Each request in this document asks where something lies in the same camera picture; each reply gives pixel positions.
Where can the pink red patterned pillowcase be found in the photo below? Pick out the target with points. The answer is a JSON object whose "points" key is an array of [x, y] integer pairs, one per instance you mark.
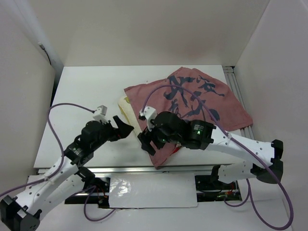
{"points": [[191, 94]]}

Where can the aluminium side rail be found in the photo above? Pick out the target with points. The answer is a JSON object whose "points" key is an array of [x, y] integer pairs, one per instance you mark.
{"points": [[233, 85]]}

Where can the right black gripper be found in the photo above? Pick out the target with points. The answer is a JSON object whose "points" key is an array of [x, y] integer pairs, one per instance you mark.
{"points": [[144, 139]]}

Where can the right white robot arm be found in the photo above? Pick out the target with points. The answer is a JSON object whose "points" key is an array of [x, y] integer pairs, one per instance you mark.
{"points": [[260, 160]]}

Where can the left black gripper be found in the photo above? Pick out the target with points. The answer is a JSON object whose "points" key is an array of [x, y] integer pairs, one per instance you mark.
{"points": [[124, 130]]}

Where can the white cover plate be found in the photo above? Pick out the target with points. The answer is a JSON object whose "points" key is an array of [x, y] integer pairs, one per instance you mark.
{"points": [[153, 191]]}

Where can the cream yellow pillow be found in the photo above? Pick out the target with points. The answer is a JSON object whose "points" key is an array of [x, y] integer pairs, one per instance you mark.
{"points": [[128, 113]]}

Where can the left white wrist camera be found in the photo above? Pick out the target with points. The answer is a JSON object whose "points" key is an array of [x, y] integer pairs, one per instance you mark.
{"points": [[100, 113]]}

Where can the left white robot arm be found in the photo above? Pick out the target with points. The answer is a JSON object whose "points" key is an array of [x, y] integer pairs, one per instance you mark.
{"points": [[25, 211]]}

